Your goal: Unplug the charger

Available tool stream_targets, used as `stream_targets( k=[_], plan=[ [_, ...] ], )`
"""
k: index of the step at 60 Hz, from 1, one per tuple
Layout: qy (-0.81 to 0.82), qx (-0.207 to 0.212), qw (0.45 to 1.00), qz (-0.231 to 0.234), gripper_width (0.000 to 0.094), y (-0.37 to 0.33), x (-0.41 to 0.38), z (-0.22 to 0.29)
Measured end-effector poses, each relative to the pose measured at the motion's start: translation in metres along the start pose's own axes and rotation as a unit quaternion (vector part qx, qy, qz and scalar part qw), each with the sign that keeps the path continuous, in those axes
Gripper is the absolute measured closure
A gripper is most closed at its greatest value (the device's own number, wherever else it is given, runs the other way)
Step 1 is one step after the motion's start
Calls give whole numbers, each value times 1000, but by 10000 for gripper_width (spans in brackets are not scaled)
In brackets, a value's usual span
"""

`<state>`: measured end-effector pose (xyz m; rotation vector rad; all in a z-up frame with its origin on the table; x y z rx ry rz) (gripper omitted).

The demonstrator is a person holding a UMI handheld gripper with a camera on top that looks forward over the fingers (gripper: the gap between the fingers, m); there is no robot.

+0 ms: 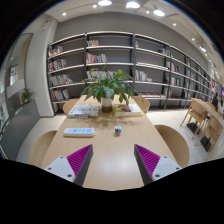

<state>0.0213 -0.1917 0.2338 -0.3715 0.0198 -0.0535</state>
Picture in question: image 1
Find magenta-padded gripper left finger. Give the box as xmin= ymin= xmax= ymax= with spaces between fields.
xmin=43 ymin=143 xmax=94 ymax=187

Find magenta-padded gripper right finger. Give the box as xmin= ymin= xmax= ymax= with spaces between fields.
xmin=133 ymin=143 xmax=183 ymax=186

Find round-backed wooden chair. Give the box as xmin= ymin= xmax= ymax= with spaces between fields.
xmin=153 ymin=123 xmax=191 ymax=168
xmin=62 ymin=97 xmax=81 ymax=115
xmin=28 ymin=129 xmax=59 ymax=168
xmin=132 ymin=95 xmax=151 ymax=115

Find white power strip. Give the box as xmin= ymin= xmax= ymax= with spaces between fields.
xmin=62 ymin=126 xmax=98 ymax=139

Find grey planter cabinet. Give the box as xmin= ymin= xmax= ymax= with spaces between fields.
xmin=0 ymin=98 xmax=42 ymax=161

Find white cover book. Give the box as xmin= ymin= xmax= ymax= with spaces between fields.
xmin=66 ymin=103 xmax=101 ymax=119

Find yellow cover book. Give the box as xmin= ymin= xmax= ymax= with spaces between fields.
xmin=112 ymin=102 xmax=144 ymax=118

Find light wooden side table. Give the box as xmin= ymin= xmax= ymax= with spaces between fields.
xmin=191 ymin=97 xmax=224 ymax=125

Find small green plant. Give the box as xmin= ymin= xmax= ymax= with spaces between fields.
xmin=20 ymin=87 xmax=35 ymax=105

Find green potted plant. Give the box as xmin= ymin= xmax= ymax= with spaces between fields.
xmin=78 ymin=64 xmax=145 ymax=114

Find grey bookshelf unit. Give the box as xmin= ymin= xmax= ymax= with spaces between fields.
xmin=46 ymin=30 xmax=218 ymax=113

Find ceiling lights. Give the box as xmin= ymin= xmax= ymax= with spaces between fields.
xmin=61 ymin=0 xmax=208 ymax=54

